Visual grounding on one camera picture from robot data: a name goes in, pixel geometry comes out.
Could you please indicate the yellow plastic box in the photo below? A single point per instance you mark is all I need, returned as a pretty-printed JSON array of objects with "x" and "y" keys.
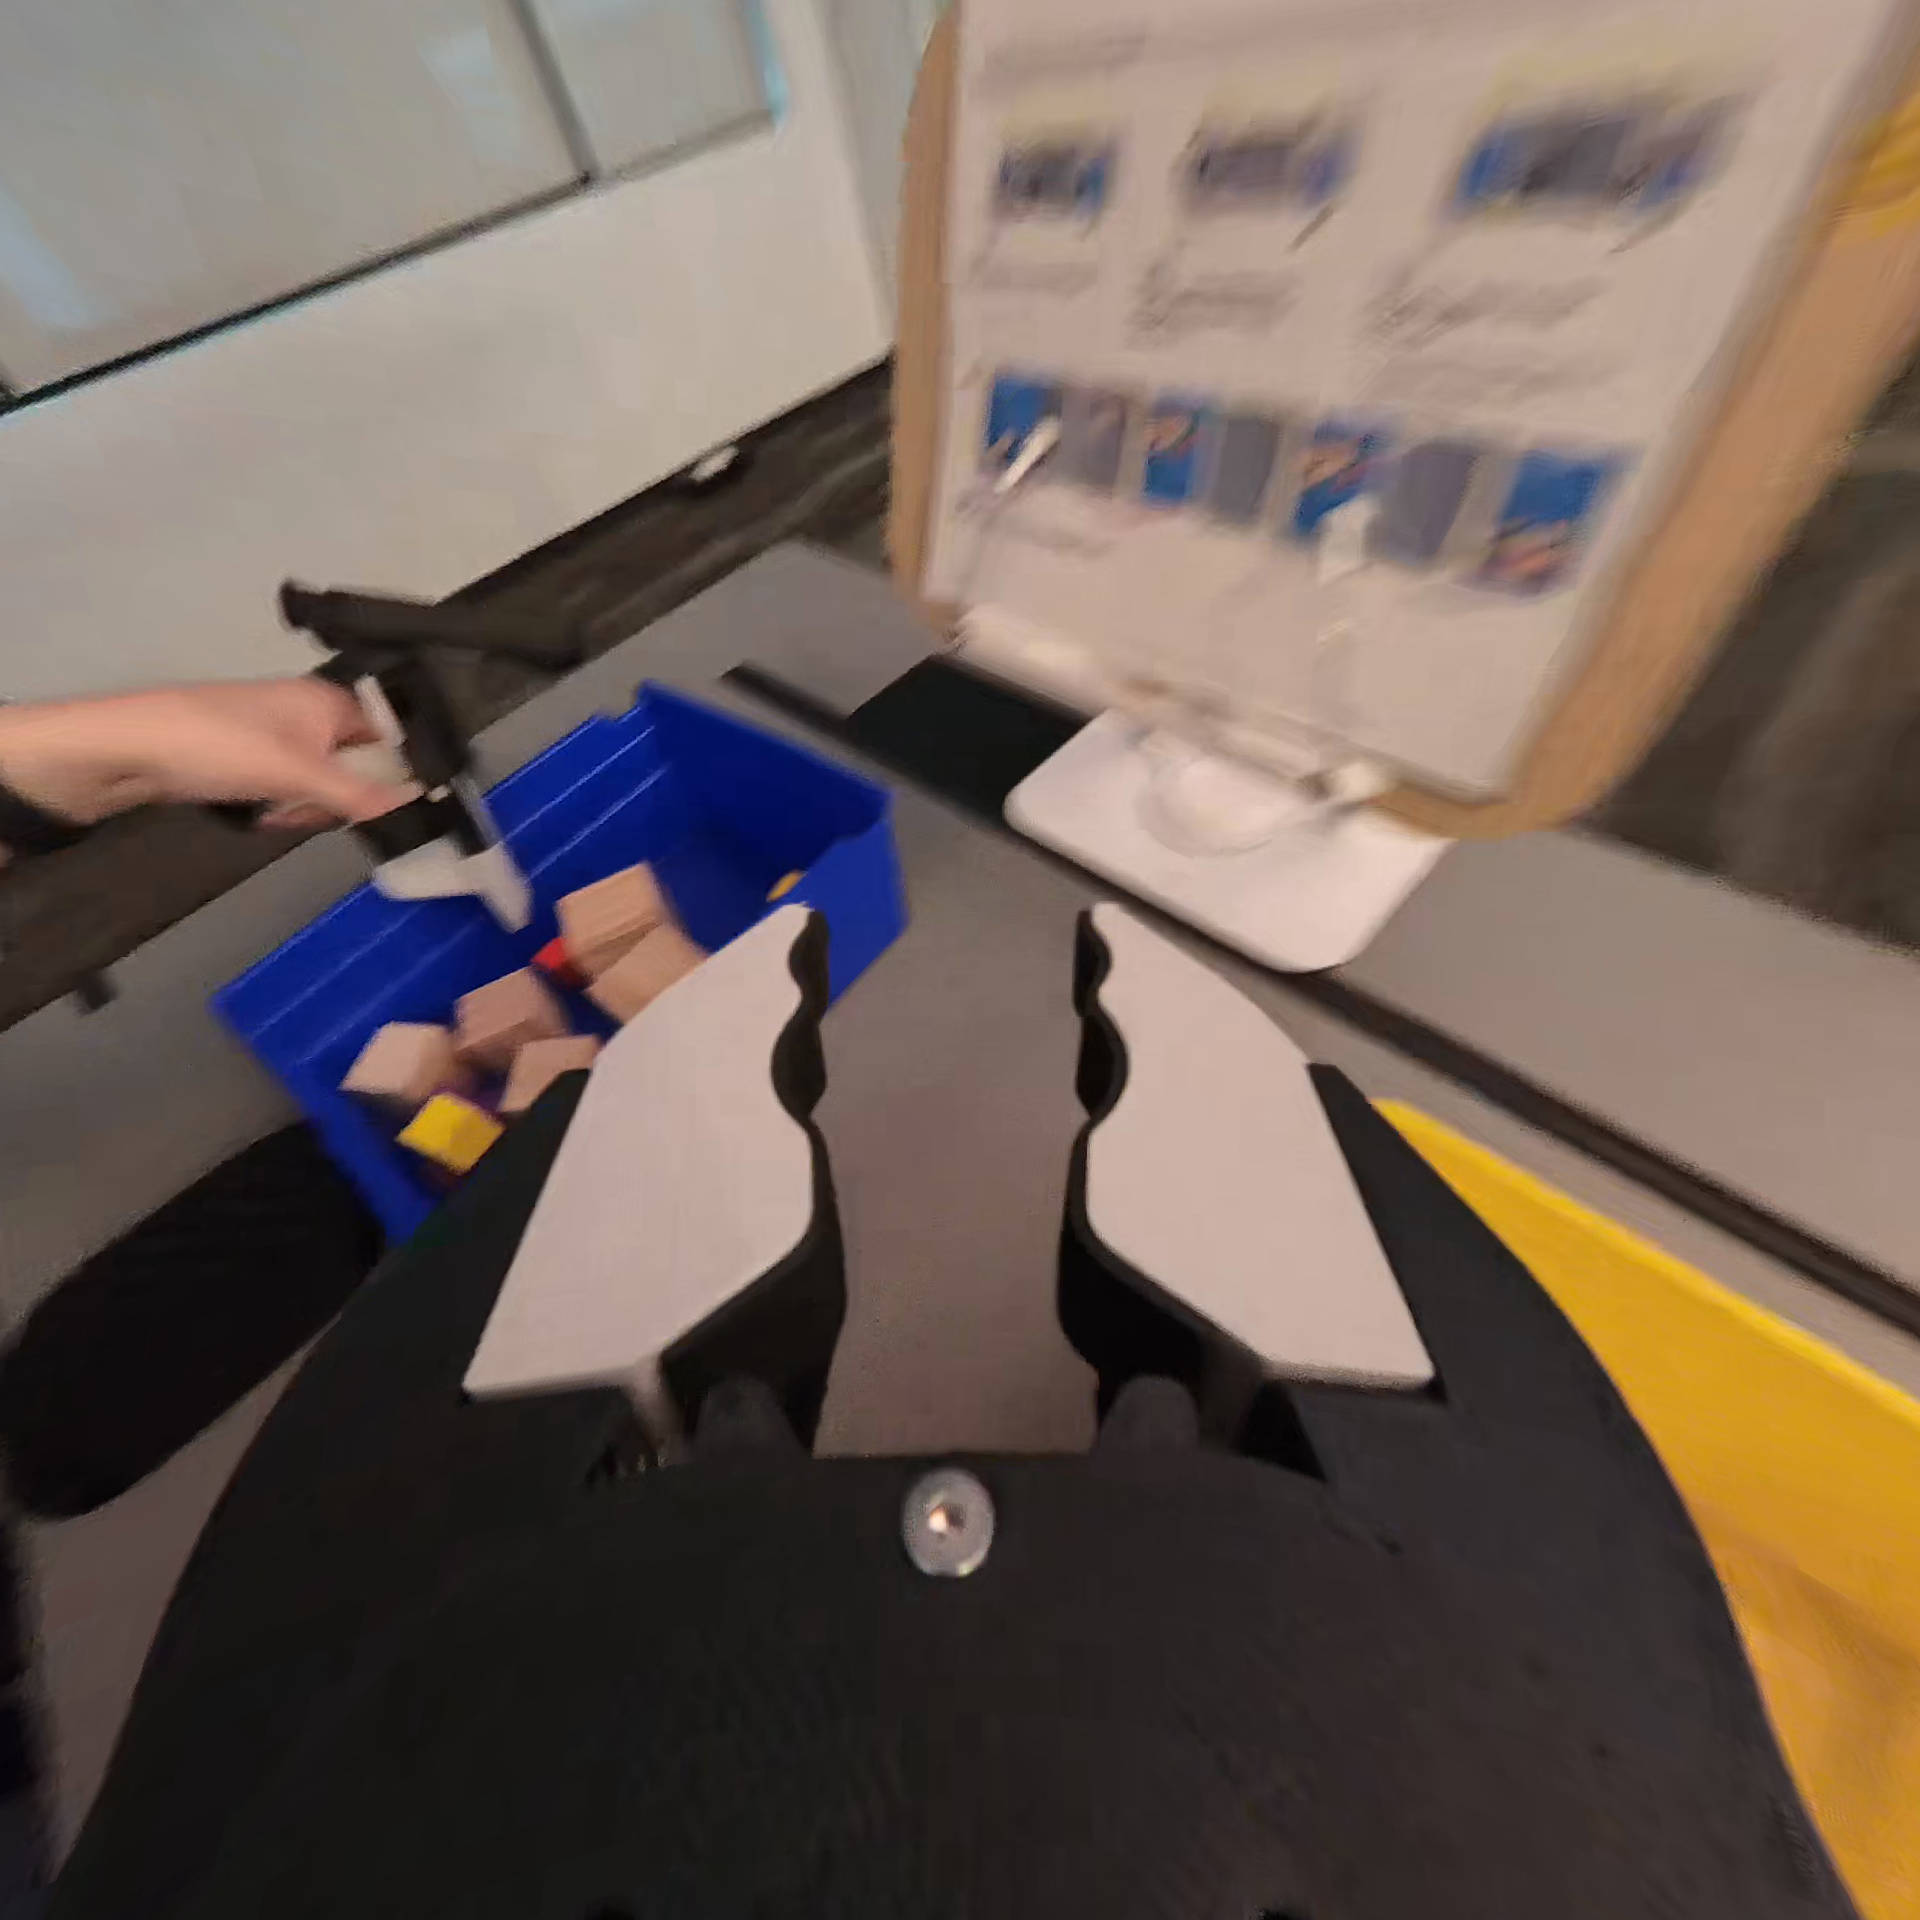
[{"x": 1725, "y": 1424}]

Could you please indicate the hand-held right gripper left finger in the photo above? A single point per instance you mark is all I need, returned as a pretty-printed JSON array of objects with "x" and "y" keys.
[{"x": 660, "y": 1201}]

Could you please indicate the wooden backing board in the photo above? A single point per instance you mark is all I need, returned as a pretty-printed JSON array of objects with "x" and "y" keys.
[{"x": 1694, "y": 630}]

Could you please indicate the pile of coloured wooden cubes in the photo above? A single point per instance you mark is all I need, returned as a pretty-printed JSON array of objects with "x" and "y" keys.
[{"x": 614, "y": 923}]

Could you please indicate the white sheet stand base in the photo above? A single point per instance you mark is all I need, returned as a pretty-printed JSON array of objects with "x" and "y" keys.
[{"x": 1275, "y": 884}]

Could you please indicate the printed instruction sheet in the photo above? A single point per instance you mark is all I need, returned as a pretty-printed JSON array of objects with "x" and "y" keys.
[{"x": 1350, "y": 301}]

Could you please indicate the grey mat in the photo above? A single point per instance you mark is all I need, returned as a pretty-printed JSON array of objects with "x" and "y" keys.
[{"x": 961, "y": 1275}]

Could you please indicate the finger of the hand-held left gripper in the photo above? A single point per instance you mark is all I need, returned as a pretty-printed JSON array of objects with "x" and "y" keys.
[
  {"x": 443, "y": 878},
  {"x": 476, "y": 819}
]

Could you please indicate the blue plastic box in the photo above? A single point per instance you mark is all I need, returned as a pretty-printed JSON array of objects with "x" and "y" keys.
[{"x": 720, "y": 794}]

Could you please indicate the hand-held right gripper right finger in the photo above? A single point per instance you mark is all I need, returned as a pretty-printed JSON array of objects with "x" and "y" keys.
[{"x": 1245, "y": 1201}]

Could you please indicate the person's left hand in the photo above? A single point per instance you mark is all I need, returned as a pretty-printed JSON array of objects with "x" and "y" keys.
[{"x": 181, "y": 743}]

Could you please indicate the black chair armrest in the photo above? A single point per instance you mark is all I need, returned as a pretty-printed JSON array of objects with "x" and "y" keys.
[{"x": 181, "y": 1304}]

